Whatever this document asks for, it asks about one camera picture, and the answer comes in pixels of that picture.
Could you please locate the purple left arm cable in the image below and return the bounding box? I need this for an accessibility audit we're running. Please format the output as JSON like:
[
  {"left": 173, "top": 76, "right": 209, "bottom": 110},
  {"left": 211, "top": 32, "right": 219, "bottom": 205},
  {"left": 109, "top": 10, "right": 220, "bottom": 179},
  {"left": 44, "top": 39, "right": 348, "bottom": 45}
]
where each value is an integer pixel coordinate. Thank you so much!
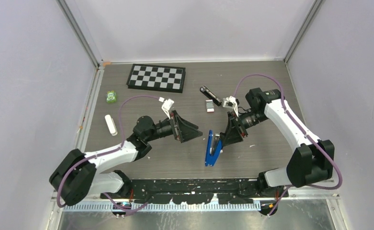
[{"left": 56, "top": 94, "right": 164, "bottom": 212}]

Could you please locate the black white chessboard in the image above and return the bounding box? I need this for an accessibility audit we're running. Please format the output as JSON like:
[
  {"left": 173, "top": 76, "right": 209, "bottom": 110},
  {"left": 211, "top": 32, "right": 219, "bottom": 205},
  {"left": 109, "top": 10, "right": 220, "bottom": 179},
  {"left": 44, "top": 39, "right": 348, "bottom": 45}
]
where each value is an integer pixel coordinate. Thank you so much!
[{"left": 126, "top": 64, "right": 186, "bottom": 93}]

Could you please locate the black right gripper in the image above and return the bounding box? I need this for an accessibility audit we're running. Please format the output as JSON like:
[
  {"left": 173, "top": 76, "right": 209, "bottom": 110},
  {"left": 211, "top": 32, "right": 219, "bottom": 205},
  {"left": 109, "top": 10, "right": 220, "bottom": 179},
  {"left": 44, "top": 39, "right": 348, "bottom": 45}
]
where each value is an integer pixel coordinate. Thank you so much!
[{"left": 222, "top": 108, "right": 269, "bottom": 146}]

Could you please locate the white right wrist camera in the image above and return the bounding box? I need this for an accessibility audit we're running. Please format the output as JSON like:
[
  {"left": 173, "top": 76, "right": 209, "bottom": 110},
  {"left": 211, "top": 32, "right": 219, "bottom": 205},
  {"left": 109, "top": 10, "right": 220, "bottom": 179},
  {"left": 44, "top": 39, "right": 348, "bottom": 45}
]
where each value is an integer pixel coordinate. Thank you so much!
[{"left": 221, "top": 96, "right": 239, "bottom": 116}]

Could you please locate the slotted cable duct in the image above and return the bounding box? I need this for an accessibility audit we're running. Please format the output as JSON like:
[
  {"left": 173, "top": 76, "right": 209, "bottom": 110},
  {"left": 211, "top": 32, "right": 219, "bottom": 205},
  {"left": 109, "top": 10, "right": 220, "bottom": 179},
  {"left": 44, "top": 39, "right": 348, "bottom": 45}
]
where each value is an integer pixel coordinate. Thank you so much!
[{"left": 63, "top": 200, "right": 261, "bottom": 212}]

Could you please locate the blue stapler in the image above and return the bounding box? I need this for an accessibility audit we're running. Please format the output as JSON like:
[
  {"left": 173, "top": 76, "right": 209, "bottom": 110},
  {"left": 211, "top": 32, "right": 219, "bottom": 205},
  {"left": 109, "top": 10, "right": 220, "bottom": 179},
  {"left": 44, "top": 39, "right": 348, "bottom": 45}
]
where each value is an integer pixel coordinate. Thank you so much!
[{"left": 204, "top": 130, "right": 223, "bottom": 167}]

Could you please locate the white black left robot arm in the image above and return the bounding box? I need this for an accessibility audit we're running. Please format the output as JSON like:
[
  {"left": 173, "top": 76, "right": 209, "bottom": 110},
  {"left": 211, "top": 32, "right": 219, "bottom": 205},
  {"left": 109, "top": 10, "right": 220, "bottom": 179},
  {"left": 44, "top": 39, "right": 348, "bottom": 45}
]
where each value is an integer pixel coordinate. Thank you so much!
[{"left": 49, "top": 110, "right": 203, "bottom": 206}]

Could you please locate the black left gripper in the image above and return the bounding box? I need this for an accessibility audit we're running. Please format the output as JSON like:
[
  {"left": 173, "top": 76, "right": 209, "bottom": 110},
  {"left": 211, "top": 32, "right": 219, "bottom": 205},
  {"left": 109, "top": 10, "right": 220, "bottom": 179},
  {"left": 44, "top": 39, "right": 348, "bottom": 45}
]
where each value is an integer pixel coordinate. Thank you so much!
[{"left": 146, "top": 110, "right": 202, "bottom": 143}]

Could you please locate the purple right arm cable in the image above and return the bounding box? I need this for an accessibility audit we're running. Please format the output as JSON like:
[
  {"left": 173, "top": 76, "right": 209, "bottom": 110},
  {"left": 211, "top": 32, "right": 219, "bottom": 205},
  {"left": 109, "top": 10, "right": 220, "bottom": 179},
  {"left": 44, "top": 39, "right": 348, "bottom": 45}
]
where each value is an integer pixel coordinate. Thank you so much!
[{"left": 233, "top": 73, "right": 343, "bottom": 217}]

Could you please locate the staple box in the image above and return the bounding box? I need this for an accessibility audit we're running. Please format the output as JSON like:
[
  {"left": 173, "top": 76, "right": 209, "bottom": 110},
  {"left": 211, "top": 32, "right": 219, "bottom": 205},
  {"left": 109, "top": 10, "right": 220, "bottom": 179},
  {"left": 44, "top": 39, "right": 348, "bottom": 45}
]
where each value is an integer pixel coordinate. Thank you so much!
[{"left": 205, "top": 100, "right": 215, "bottom": 113}]

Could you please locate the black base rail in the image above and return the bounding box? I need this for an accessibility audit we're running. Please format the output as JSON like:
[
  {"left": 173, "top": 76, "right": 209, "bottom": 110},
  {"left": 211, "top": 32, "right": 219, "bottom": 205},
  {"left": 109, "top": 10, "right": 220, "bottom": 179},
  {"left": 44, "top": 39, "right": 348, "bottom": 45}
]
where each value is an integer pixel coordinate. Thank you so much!
[{"left": 108, "top": 178, "right": 284, "bottom": 205}]

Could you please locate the green toy block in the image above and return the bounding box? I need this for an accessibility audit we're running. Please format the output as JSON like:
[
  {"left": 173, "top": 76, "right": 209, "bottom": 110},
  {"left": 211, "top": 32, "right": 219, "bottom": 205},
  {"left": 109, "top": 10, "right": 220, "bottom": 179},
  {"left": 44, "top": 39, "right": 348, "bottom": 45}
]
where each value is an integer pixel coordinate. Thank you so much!
[{"left": 106, "top": 91, "right": 117, "bottom": 104}]

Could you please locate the black stapler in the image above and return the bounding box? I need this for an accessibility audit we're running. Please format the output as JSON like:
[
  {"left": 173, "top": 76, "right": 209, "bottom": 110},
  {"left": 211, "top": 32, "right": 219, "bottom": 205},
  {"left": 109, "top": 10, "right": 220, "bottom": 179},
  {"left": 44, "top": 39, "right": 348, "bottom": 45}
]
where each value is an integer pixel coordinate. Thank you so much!
[{"left": 200, "top": 85, "right": 222, "bottom": 106}]

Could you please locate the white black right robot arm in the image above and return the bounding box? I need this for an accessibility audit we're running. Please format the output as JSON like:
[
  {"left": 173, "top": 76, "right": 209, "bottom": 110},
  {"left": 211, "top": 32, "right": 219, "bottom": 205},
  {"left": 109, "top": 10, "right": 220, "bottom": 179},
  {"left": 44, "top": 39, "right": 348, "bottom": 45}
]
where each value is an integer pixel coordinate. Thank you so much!
[{"left": 217, "top": 88, "right": 335, "bottom": 197}]

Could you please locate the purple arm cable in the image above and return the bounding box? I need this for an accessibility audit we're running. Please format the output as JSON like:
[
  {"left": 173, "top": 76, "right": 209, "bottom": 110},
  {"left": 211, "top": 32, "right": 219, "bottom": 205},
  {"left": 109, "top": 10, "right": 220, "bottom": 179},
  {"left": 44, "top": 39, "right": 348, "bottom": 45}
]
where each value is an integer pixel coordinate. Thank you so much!
[
  {"left": 56, "top": 94, "right": 164, "bottom": 212},
  {"left": 233, "top": 73, "right": 343, "bottom": 217}
]

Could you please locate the white stapler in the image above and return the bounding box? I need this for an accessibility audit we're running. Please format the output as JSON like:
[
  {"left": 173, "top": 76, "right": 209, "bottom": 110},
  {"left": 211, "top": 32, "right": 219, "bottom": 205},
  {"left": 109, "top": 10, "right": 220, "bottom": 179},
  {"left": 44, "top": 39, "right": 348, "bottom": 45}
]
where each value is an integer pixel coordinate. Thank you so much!
[{"left": 104, "top": 115, "right": 118, "bottom": 136}]

